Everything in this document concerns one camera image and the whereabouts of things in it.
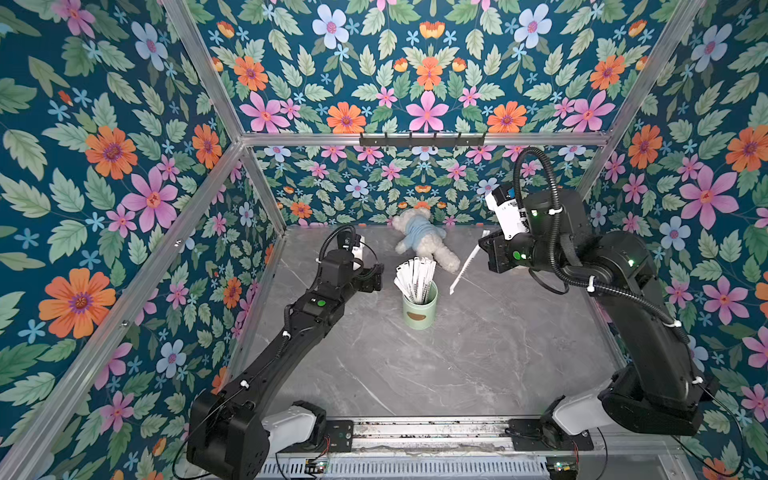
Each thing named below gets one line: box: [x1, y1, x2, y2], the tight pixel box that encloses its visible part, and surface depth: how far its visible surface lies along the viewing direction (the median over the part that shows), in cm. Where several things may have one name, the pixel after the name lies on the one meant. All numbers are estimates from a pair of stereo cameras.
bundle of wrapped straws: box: [394, 257, 437, 304], surface depth 87 cm
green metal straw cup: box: [402, 281, 438, 331], surface depth 88 cm
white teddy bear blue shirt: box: [392, 208, 461, 273], surface depth 109 cm
